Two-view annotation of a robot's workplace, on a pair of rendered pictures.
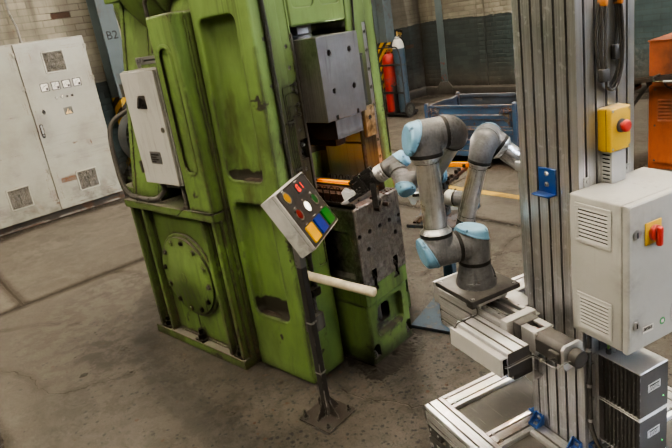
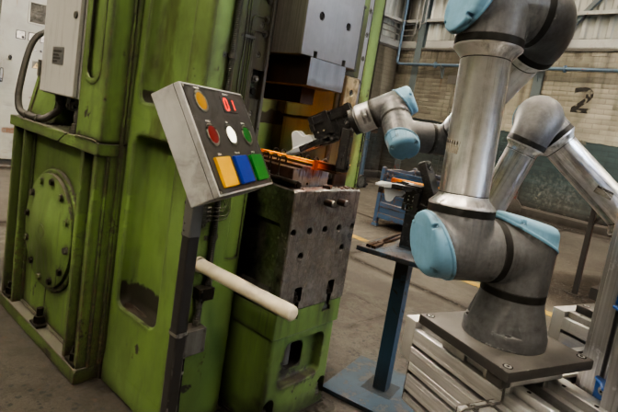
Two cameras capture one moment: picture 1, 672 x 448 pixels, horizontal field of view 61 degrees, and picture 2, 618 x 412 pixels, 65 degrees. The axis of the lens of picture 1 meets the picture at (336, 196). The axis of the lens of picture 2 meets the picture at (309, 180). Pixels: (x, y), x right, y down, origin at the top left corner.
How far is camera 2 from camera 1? 1.29 m
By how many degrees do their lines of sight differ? 10
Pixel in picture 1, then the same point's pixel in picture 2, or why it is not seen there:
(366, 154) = not seen: hidden behind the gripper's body
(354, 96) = (344, 41)
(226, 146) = (151, 55)
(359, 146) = not seen: hidden behind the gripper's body
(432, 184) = (490, 98)
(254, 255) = (140, 221)
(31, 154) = not seen: outside the picture
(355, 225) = (292, 212)
